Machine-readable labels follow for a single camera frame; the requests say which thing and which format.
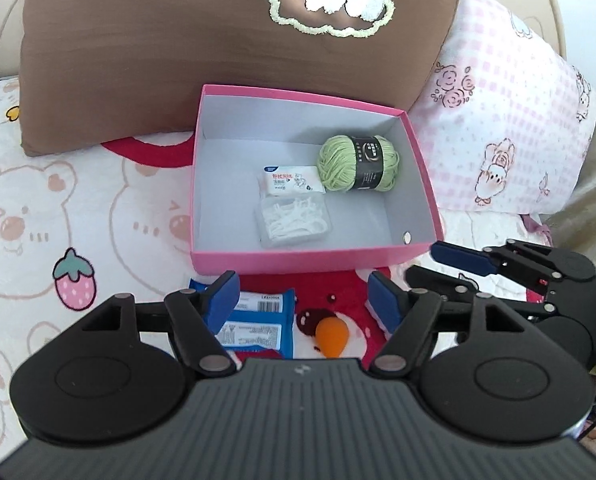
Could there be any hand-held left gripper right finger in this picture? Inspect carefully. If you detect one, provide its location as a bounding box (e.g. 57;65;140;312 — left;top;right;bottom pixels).
368;271;546;376

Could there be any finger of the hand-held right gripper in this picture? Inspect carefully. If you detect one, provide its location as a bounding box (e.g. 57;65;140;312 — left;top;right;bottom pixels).
405;265;481;305
430;239;570;296

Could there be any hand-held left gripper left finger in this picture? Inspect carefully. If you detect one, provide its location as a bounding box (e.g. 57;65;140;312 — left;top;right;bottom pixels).
60;270;241;376

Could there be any blue wipes packet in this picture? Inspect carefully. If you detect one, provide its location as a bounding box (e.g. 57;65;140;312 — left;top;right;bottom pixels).
213;310;295;359
189;280;297;313

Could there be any orange makeup sponge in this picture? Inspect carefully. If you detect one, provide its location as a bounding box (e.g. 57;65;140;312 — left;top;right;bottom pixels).
315;316;351;358

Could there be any pink cardboard box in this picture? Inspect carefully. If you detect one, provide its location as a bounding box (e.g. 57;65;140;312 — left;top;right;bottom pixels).
188;84;445;277

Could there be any clear bag of floss picks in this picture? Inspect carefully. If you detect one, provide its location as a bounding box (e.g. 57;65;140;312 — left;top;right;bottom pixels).
254;195;333;248

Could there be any white tissue packet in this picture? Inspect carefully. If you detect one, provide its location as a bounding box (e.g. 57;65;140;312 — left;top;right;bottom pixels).
258;164;326;197

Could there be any pink checked pillow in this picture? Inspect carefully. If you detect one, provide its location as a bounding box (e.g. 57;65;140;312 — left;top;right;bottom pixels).
410;0;596;216

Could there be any green yarn ball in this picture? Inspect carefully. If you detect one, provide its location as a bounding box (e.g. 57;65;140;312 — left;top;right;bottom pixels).
318;132;401;193

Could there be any brown embroidered pillow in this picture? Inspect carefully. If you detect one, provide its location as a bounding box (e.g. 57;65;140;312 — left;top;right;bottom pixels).
18;0;471;158

